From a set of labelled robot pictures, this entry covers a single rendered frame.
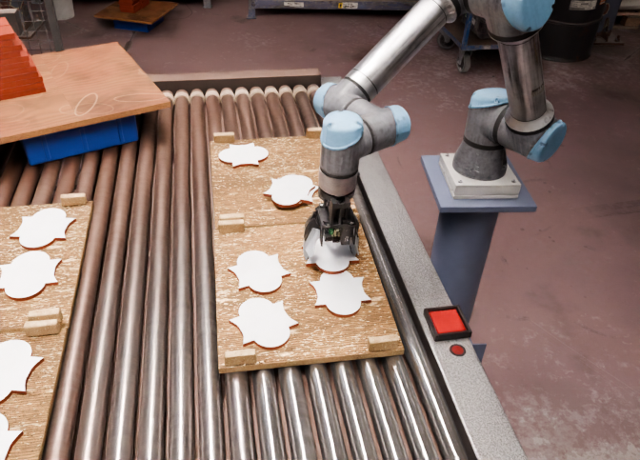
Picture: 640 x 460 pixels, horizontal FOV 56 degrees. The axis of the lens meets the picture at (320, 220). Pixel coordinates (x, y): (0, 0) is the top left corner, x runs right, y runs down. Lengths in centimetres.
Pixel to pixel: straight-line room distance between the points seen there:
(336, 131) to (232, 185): 55
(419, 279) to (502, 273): 153
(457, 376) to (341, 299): 27
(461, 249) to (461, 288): 16
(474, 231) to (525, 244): 127
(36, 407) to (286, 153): 93
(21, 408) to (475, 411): 78
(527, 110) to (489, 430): 75
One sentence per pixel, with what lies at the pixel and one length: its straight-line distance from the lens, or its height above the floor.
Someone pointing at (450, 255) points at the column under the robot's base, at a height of 64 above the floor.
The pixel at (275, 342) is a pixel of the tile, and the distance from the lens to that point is 116.
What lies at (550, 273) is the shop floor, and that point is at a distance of 295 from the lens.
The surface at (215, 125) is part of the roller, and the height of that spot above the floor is 92.
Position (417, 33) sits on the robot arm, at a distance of 133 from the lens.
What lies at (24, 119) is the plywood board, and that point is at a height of 104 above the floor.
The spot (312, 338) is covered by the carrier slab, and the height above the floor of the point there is 94.
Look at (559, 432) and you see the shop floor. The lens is 236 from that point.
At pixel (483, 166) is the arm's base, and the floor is 96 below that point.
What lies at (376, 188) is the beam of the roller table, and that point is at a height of 91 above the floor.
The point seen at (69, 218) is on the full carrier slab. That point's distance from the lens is 153.
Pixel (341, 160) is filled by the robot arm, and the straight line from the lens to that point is 112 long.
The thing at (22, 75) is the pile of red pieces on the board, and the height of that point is 110.
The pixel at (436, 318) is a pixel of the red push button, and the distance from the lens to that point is 126.
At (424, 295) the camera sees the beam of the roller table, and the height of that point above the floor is 91.
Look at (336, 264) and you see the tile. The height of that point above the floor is 95.
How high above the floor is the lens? 182
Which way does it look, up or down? 37 degrees down
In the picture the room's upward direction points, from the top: 3 degrees clockwise
